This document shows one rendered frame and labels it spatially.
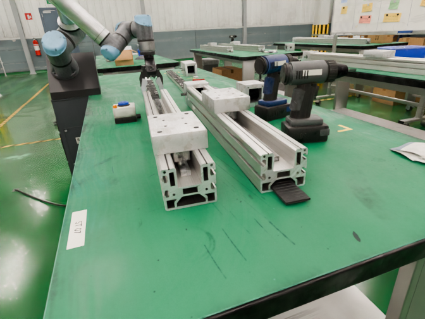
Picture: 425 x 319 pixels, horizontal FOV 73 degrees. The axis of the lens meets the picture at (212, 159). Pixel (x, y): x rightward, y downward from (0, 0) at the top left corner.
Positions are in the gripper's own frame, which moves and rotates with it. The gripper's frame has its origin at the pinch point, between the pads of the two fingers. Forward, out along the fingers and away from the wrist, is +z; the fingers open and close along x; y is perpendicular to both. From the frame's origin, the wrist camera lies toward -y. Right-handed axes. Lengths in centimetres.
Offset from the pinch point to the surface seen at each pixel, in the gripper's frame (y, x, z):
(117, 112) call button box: -34.0, 15.2, -1.4
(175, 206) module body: -98, 3, 2
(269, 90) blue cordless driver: -52, -38, -7
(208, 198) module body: -97, -4, 3
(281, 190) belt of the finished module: -100, -18, 2
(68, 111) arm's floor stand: 33, 47, 11
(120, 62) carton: 206, 22, -1
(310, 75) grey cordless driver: -77, -37, -15
